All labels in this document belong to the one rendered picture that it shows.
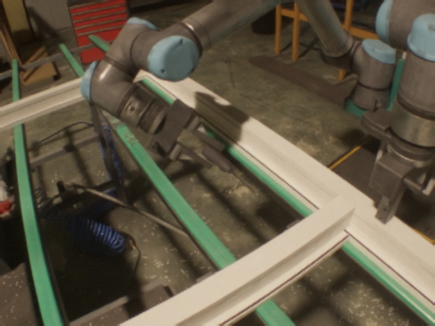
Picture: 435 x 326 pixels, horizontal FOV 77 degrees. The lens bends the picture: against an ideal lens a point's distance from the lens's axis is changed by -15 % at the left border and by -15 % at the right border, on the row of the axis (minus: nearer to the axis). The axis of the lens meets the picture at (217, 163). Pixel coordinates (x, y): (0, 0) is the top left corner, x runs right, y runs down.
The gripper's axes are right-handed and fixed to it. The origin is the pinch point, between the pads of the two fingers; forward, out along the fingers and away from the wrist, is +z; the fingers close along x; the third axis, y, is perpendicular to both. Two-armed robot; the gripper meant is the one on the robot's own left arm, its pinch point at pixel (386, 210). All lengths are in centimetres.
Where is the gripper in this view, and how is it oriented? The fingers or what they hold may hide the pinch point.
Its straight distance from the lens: 61.3
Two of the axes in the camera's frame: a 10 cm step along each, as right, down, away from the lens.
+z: 0.6, 7.8, 6.2
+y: 5.4, 5.0, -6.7
